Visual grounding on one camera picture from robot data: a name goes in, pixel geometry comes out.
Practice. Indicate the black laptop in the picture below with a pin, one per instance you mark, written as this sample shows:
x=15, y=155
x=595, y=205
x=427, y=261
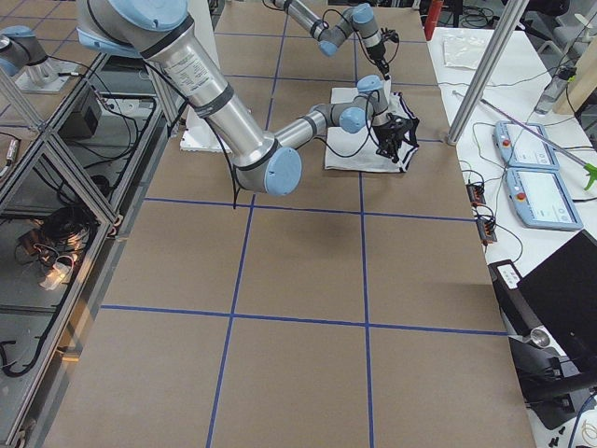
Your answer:
x=561, y=291

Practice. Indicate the black camera tripod stand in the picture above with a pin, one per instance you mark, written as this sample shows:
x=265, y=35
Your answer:
x=551, y=384

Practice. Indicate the grey cartoon print t-shirt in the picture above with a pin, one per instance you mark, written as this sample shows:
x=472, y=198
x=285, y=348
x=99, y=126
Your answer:
x=358, y=151

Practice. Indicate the clear plastic bag with paper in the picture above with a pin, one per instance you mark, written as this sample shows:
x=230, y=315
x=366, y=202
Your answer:
x=464, y=51

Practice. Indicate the blue teach pendant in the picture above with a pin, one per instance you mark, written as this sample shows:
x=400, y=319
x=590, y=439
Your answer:
x=519, y=148
x=541, y=200

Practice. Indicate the metal reacher grabber tool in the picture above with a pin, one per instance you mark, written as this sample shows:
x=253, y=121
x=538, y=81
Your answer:
x=588, y=167

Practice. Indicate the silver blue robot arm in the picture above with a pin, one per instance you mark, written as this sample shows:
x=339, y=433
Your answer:
x=331, y=23
x=163, y=32

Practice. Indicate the dark red tube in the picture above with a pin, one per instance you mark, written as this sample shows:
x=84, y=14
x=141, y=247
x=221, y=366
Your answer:
x=433, y=13

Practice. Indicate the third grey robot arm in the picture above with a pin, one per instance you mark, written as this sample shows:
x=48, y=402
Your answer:
x=22, y=55

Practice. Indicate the small orange circuit board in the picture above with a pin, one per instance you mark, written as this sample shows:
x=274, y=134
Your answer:
x=475, y=192

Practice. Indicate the clear water bottle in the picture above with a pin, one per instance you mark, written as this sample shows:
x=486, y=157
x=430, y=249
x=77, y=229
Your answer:
x=560, y=80

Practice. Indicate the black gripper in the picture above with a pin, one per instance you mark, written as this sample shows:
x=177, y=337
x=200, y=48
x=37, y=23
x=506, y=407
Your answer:
x=379, y=58
x=388, y=132

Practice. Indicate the upper blue teach pendant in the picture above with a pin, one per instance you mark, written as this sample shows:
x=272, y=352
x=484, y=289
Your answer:
x=519, y=148

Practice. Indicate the aluminium frame rack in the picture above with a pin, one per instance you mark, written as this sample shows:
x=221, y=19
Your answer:
x=76, y=156

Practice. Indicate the lower blue teach pendant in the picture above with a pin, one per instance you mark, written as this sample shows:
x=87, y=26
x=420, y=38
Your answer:
x=541, y=200

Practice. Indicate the aluminium frame post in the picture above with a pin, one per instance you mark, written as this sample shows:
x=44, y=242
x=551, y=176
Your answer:
x=489, y=60

